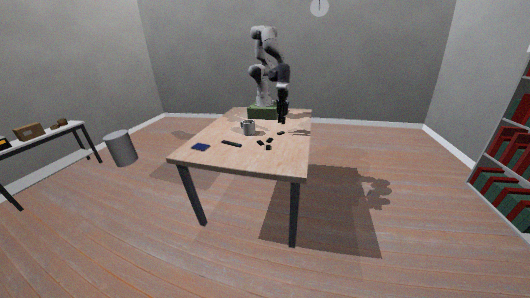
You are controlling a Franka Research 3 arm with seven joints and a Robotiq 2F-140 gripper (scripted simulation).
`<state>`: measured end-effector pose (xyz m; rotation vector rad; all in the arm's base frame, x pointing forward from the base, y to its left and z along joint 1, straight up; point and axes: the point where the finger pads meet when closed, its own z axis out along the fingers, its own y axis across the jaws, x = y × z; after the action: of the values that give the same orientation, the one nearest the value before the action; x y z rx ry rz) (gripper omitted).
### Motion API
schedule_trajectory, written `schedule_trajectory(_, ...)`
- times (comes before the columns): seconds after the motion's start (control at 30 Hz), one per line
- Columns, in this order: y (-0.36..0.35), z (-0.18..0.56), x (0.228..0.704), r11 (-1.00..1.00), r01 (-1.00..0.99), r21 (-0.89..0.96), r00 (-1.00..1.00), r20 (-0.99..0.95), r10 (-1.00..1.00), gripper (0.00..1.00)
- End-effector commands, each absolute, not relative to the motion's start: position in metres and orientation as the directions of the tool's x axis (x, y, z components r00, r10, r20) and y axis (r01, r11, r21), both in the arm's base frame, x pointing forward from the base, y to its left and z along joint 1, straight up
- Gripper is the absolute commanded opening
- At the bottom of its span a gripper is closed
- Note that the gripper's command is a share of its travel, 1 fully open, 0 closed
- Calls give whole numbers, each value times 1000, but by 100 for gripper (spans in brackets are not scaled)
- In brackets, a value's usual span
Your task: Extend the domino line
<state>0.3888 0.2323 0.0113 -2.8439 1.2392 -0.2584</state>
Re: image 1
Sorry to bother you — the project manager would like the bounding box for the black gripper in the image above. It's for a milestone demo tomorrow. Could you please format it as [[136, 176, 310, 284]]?
[[276, 90, 289, 124]]

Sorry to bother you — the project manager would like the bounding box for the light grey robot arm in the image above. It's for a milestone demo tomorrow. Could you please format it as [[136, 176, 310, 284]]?
[[249, 26, 290, 107]]

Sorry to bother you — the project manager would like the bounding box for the grey mug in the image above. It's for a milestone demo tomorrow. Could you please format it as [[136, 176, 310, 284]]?
[[240, 119, 256, 136]]

